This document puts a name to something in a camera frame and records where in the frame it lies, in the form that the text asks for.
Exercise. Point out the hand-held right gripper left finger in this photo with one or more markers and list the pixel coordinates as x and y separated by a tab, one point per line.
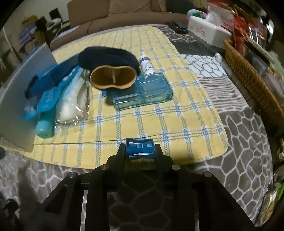
123	153

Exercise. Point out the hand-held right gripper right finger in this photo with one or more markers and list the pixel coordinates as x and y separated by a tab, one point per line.
156	153

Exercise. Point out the blue pencil sharpener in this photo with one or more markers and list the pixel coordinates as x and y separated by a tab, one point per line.
139	148

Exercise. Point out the clear blue plastic case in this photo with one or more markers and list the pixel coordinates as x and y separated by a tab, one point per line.
144	93

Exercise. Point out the clear cotton pads packet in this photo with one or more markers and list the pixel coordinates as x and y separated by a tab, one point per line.
68	108

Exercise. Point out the teal bottle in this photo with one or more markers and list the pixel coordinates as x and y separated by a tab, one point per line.
44	128

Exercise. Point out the small white bottle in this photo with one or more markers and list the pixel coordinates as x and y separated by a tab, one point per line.
146	65

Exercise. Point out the blue electric toothbrush box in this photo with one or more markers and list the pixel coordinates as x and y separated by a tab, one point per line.
48	76

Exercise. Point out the grey storage box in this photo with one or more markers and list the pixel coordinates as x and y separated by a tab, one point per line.
17	100

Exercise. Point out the yellow plaid cloth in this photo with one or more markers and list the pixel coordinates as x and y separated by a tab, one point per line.
155	120

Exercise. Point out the wicker basket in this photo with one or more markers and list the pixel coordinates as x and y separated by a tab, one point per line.
250	84

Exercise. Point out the black remote control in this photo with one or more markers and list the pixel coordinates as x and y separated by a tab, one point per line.
177	27

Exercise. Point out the white tissue box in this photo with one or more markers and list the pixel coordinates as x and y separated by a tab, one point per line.
206	31

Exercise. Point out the brown sofa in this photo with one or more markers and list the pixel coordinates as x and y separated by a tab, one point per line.
124	13

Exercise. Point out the purple toy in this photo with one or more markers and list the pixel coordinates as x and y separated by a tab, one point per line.
196	13

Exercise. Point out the white headset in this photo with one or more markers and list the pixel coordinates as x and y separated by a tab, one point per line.
53	24

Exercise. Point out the dark grey cushion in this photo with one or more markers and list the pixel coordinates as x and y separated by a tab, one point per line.
179	4

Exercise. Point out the stack of blue boxes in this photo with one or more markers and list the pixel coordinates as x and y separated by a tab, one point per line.
27	33

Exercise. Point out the black speaker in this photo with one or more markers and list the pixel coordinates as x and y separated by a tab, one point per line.
54	14

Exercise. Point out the pile of red snack packets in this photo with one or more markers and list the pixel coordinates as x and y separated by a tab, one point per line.
244	20

